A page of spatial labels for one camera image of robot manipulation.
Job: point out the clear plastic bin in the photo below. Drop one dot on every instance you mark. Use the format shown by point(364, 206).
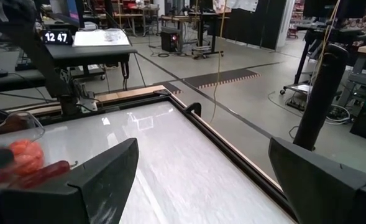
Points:
point(36, 124)

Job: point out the red chili pepper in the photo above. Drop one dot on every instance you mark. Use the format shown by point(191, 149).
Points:
point(43, 174)

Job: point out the black desk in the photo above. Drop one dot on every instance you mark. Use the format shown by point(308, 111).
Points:
point(89, 54)

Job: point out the black computer tower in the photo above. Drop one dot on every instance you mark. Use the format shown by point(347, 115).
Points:
point(170, 40)

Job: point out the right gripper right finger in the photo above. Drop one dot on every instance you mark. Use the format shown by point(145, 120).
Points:
point(319, 186)

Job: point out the monitor with blue screen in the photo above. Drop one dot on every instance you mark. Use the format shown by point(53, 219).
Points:
point(72, 12)

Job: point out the black partition wall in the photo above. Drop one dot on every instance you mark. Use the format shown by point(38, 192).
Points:
point(254, 21)

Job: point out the white board on desk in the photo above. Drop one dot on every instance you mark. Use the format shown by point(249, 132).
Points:
point(101, 38)

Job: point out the black digital clock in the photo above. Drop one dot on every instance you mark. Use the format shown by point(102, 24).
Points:
point(56, 37)

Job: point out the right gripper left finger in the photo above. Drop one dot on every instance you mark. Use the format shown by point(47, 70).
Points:
point(108, 180)

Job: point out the wooden table edge strip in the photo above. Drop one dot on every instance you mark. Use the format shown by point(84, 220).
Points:
point(130, 92)

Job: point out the black cylindrical post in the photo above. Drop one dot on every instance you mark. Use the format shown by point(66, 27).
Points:
point(322, 93)

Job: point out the black floor mat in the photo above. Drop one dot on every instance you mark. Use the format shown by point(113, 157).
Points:
point(223, 77)

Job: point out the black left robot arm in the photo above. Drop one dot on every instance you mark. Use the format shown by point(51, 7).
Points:
point(39, 56)

